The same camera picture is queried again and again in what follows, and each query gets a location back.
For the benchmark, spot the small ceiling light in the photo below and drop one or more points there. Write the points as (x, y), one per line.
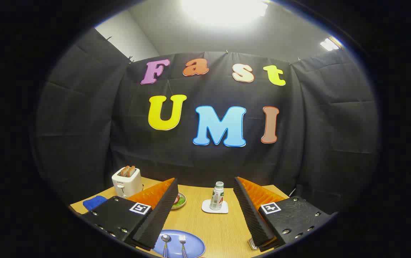
(329, 44)

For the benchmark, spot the white green drink bottle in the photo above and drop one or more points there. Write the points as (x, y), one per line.
(216, 197)

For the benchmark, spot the folded blue cloth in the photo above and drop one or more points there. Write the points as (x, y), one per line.
(94, 202)

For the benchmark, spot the white square coaster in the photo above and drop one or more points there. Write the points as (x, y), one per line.
(207, 208)

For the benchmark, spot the pink ham slice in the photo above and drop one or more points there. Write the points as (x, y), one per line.
(175, 199)

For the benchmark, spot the blue round plate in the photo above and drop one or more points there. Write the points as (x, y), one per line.
(194, 245)

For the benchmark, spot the brown toast slice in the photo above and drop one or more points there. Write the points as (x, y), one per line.
(132, 171)
(124, 171)

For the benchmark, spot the green lettuce leaf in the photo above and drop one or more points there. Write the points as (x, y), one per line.
(180, 203)

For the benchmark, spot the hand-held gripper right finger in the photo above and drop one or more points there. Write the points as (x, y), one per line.
(250, 211)

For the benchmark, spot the small beige food plate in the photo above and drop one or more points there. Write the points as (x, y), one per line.
(183, 200)

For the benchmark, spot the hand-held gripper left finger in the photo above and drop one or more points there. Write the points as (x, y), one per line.
(162, 211)

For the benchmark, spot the white toaster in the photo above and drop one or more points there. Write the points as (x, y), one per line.
(126, 184)

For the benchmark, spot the large ceiling light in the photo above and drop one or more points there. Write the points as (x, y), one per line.
(223, 10)

